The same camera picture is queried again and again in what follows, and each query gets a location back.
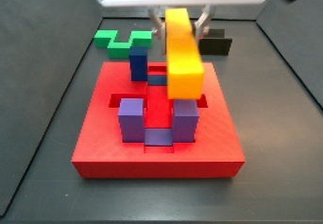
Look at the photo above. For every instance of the yellow long block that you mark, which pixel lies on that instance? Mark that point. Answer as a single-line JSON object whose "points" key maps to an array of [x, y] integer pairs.
{"points": [[186, 70]]}

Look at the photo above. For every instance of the red slotted board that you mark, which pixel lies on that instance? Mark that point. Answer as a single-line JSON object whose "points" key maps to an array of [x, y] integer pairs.
{"points": [[104, 157]]}

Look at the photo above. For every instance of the green zigzag block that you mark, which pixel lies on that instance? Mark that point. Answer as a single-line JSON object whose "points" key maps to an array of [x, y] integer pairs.
{"points": [[107, 39]]}

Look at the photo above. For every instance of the purple U block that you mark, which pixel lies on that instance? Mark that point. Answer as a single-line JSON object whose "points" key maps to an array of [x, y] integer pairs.
{"points": [[164, 123]]}

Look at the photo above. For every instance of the black angle bracket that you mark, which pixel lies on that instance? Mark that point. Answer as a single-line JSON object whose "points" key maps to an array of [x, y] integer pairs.
{"points": [[215, 43]]}

